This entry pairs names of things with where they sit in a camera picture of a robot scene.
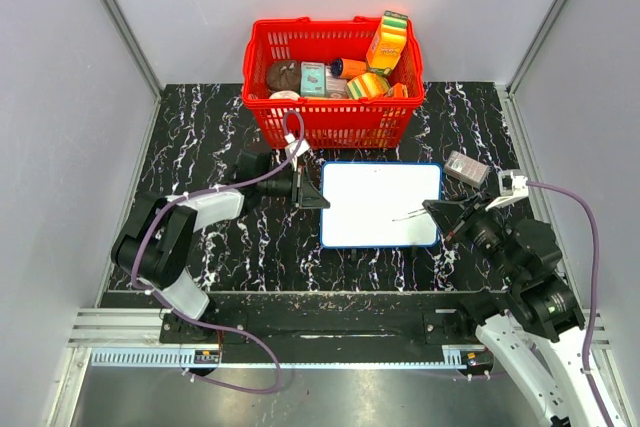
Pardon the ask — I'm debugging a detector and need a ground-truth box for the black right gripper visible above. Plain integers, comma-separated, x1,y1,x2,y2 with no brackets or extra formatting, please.
422,190,522,283

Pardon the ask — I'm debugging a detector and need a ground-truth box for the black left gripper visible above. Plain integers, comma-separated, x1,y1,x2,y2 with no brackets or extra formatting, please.
257,164,329,209

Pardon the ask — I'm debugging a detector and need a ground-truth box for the black whiteboard marker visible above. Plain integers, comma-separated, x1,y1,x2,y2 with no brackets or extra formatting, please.
392,209,431,222

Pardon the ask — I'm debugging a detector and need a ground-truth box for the blue framed whiteboard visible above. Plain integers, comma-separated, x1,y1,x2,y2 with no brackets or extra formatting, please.
319,161,442,249

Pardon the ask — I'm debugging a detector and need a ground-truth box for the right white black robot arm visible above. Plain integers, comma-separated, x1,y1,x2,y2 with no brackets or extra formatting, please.
423,193,624,426

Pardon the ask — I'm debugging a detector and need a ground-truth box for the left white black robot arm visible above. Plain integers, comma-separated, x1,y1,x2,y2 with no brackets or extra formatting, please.
110,150,330,343

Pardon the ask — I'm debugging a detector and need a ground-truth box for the pink white eraser box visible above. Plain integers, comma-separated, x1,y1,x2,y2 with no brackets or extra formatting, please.
443,151,490,188

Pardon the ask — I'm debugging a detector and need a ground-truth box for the red plastic shopping basket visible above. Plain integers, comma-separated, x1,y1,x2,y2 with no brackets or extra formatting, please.
242,11,424,149

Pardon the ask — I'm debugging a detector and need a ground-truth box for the white round lid container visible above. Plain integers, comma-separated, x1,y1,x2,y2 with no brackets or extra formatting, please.
269,90,300,101

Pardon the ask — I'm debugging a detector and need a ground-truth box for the pink white small box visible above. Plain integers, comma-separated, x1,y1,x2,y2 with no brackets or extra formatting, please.
325,65,349,99

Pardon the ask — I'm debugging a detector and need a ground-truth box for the teal small box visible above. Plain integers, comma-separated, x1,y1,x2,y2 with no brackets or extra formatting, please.
300,61,326,98

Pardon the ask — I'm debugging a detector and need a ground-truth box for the yellow green sponge pack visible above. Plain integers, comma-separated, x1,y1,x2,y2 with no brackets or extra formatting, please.
346,72,390,100

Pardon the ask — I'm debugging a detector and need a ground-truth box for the brown round bread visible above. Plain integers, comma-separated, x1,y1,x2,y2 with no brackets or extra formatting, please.
266,59,301,92

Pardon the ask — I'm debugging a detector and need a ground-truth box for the orange snack packet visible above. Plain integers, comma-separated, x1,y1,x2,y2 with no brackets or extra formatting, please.
385,83,409,98

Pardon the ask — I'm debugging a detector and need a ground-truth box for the orange blue-capped bottle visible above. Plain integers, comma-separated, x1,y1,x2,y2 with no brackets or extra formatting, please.
330,58,368,80

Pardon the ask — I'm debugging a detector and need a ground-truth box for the orange juice carton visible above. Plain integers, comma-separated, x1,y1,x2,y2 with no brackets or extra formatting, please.
365,11,409,76

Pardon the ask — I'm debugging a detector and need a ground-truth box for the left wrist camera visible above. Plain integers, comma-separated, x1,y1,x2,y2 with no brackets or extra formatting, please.
284,133,310,164

